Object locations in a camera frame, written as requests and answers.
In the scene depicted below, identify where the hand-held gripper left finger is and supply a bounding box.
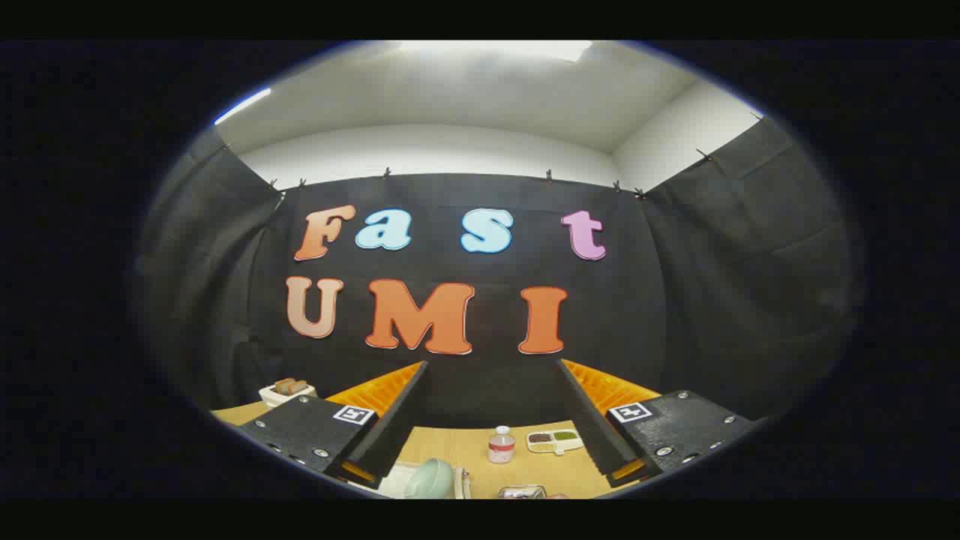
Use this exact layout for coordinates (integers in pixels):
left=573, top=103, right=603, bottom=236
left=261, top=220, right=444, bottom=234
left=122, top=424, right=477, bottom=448
left=238, top=361, right=430, bottom=490

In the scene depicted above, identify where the light green plate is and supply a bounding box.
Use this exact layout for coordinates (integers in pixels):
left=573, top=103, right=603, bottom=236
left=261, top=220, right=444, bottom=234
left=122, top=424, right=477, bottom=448
left=404, top=458, right=455, bottom=500

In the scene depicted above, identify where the white wire dish rack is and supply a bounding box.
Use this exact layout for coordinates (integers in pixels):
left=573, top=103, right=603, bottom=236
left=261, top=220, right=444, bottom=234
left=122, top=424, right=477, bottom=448
left=373, top=461, right=473, bottom=500

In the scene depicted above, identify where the white toaster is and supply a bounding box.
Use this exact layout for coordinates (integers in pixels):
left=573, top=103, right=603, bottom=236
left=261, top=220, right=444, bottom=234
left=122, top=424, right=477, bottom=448
left=259, top=381, right=318, bottom=410

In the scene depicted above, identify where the clear bottle with red label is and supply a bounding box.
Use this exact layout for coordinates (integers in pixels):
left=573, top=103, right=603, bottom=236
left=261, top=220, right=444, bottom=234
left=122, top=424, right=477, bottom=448
left=488, top=425, right=517, bottom=464

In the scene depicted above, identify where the white divided snack tray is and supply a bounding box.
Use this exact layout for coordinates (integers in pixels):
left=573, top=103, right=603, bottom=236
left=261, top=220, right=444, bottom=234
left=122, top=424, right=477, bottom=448
left=526, top=429, right=585, bottom=457

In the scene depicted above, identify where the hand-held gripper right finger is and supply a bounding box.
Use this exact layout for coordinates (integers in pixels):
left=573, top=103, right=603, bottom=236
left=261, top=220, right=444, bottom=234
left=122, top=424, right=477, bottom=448
left=556, top=358, right=755, bottom=489

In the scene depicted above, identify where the ceiling light panel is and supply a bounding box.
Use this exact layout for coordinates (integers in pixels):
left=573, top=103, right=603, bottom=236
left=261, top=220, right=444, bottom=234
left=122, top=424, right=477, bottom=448
left=397, top=40, right=595, bottom=62

